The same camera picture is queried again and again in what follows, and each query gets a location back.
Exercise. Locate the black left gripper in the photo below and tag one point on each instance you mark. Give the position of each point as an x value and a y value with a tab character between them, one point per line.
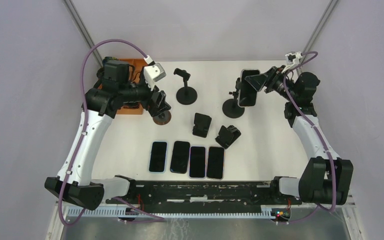
161	105

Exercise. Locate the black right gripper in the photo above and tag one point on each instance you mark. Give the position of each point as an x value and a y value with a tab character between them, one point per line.
270	78

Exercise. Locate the wood base phone stand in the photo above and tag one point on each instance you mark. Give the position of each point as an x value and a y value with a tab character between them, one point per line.
161	119

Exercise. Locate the clear cased phone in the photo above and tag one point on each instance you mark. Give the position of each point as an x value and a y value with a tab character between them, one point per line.
215	163
247	94

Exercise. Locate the black round base phone stand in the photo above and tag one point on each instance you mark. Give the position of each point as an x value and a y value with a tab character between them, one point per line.
186	95

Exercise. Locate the black folding phone stand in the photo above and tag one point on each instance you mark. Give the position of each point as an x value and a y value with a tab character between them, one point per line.
202	124

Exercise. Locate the light blue cased phone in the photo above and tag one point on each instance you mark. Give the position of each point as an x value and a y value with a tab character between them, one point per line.
158	156

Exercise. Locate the black cased phone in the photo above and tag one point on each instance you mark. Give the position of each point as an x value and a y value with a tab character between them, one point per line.
180	157

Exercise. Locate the lilac cased phone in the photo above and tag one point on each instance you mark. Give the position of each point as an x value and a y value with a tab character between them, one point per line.
197	162

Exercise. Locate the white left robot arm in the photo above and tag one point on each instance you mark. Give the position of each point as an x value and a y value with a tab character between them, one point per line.
73	182

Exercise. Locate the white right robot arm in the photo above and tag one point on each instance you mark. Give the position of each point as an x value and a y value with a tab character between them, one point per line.
327	177

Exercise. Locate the wooden compartment tray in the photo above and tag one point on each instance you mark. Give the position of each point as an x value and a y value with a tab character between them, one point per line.
120	78

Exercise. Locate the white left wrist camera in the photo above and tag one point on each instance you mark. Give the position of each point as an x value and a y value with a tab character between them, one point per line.
153	72

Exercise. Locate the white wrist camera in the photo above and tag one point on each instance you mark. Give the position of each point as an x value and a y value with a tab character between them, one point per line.
292	60
153	72

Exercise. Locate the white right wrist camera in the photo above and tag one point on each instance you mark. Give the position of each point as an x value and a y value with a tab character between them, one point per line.
292	60

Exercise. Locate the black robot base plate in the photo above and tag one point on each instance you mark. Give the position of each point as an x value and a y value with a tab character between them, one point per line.
207	198

